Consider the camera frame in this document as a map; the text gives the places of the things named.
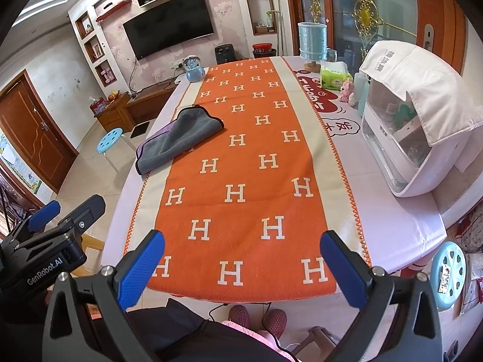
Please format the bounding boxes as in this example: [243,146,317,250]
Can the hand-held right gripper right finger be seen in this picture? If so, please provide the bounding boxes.
[320,229,443,362]

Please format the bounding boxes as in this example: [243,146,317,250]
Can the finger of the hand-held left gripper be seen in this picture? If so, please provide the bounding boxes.
[56,195,107,235]
[3,201,62,243]

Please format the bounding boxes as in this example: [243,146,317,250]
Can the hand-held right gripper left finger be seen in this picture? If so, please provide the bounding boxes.
[43,229,167,362]

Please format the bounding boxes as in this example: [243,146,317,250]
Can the grey towel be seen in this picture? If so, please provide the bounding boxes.
[135,106,226,176]

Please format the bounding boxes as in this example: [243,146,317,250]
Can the wooden chair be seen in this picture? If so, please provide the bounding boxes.
[70,233,108,278]

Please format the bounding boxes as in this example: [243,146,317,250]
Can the pale printed tablecloth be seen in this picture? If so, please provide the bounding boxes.
[100,56,449,303]

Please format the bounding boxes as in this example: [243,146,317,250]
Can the blue round plastic stool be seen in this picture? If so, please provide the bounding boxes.
[430,241,469,313]
[97,128,137,168]

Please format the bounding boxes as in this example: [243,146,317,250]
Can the brown wooden door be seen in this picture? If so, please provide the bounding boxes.
[0,70,81,195]

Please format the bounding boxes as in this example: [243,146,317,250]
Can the pink slipper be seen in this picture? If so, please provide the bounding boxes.
[228,305,252,329]
[263,308,288,337]

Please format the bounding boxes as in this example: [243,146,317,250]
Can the person's dark trousers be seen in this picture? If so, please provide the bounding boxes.
[124,298,297,362]

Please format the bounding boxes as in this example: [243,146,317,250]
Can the black floor mat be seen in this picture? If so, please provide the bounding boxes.
[129,121,154,139]

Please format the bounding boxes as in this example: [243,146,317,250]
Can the wooden television cabinet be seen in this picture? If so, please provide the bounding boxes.
[91,83,179,133]

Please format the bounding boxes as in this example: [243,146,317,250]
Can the red gift box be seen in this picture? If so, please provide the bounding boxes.
[91,97,111,116]

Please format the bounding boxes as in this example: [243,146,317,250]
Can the white countertop appliance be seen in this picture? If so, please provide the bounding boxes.
[360,71,477,198]

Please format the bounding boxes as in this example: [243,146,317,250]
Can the orange letter-print blanket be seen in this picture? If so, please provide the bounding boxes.
[128,56,372,299]

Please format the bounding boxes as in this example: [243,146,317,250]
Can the white printed bag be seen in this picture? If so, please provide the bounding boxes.
[458,211,483,315]

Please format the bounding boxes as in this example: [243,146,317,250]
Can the pale blue plastic bottle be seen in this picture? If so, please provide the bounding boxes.
[355,72,373,118]

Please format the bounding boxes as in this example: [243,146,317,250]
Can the green tissue pack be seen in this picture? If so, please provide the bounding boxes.
[320,62,354,92]

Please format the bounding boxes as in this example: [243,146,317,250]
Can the black flat television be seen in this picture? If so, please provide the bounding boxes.
[123,0,216,60]

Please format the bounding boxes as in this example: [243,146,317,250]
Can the black air fryer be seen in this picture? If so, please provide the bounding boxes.
[214,43,237,65]

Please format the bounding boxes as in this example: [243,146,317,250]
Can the white cloth appliance cover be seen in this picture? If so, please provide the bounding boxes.
[358,40,483,148]

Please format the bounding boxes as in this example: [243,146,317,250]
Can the light blue table lamp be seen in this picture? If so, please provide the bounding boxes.
[297,22,328,72]

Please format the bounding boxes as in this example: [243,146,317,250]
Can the red bucket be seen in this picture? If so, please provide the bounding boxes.
[251,43,278,59]

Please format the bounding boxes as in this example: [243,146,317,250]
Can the glass door with gold ornament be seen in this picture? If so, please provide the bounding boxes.
[294,0,420,63]

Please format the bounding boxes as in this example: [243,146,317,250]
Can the red wall shelf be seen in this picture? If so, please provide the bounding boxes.
[95,1,132,22]

